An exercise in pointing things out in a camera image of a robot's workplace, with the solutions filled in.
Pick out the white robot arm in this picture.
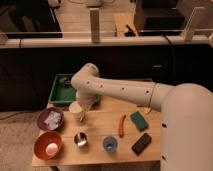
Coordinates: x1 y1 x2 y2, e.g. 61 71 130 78
71 63 213 171

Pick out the purple bowl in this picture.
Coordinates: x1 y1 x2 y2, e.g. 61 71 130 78
37 107 64 131

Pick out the red bowl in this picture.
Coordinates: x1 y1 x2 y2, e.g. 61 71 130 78
34 131 62 160

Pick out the green plastic tray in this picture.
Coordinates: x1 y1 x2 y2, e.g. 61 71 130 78
47 72 101 107

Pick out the dark tool in tray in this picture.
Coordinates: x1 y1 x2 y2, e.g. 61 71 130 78
59 77 71 87

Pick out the small steel cup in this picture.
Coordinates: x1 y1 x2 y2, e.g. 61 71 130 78
74 132 87 148

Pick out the crumpled white plastic wrap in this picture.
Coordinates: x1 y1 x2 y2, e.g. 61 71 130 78
44 111 62 130

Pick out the red chili pepper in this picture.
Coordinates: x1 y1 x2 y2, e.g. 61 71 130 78
118 115 126 138

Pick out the light wooden table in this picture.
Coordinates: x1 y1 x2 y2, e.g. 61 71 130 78
32 96 161 167

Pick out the blue glass cup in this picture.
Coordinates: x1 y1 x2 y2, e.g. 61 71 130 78
102 136 118 153

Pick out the white egg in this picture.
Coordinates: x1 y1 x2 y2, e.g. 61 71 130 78
46 143 57 155

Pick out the teal sponge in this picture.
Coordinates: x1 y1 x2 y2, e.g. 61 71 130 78
130 111 148 131

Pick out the black rectangular block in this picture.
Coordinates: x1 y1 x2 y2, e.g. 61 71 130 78
131 133 152 155

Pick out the black object on far table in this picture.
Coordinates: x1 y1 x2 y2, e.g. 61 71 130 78
124 25 136 37

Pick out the left white upright post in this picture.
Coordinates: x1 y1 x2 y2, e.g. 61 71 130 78
89 8 100 43

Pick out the white upright post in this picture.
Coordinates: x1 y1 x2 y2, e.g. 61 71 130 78
182 6 205 41
89 8 100 43

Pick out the right white upright post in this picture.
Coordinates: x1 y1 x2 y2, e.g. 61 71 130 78
182 6 205 41

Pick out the white horizontal rail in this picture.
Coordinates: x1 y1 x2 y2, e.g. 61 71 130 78
0 35 213 49

